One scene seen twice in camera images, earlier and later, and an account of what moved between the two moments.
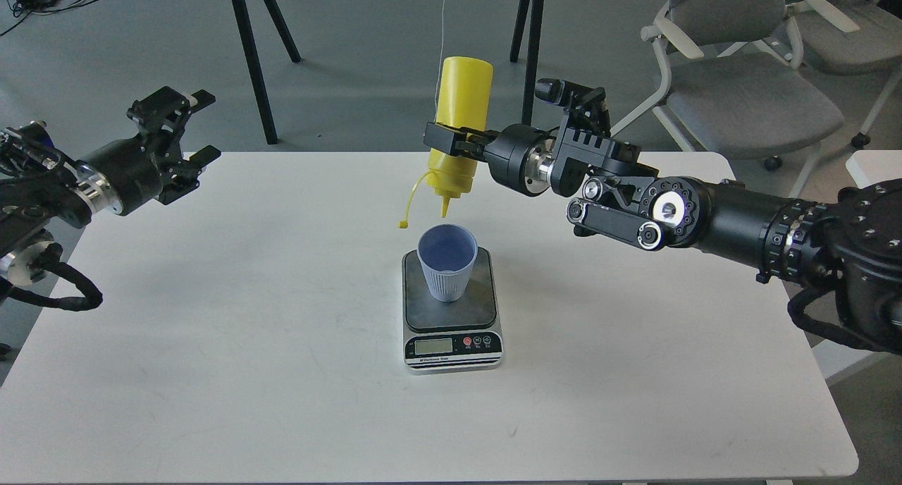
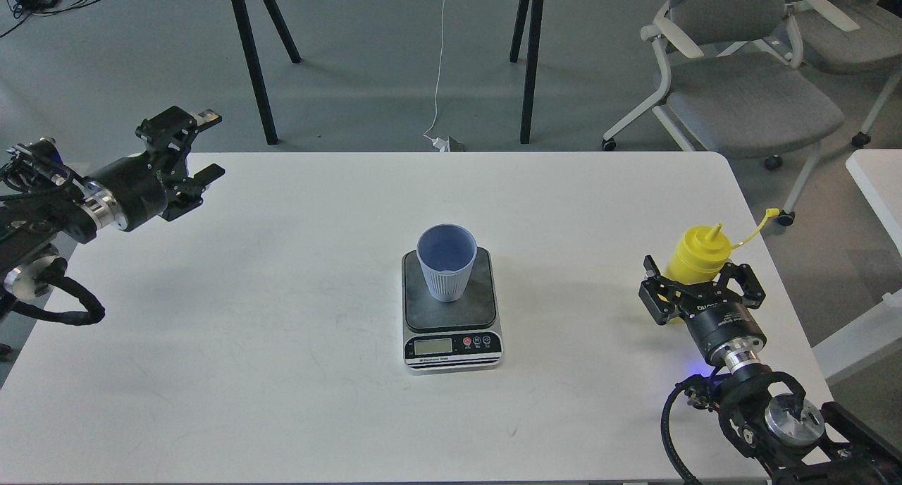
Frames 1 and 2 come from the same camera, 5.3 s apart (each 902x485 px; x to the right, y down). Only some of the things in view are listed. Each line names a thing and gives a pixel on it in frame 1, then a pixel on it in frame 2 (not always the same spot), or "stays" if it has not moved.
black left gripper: [127, 175] to [137, 189]
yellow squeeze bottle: [464, 96] to [700, 252]
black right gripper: [519, 156] to [723, 328]
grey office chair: [734, 87] stays
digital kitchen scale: [461, 336] stays
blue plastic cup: [447, 252] stays
